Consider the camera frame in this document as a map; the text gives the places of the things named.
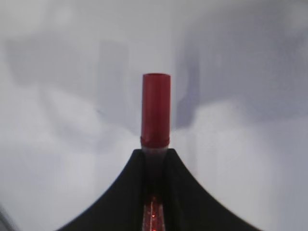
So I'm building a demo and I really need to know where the red glitter pen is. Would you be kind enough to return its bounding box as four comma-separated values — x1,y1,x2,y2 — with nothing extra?
140,73,171,231

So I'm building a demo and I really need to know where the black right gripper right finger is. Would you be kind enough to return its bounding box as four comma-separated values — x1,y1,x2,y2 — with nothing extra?
163,149,257,231

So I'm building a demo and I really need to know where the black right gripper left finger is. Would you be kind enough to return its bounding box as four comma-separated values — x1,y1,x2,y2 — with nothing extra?
59,149,145,231

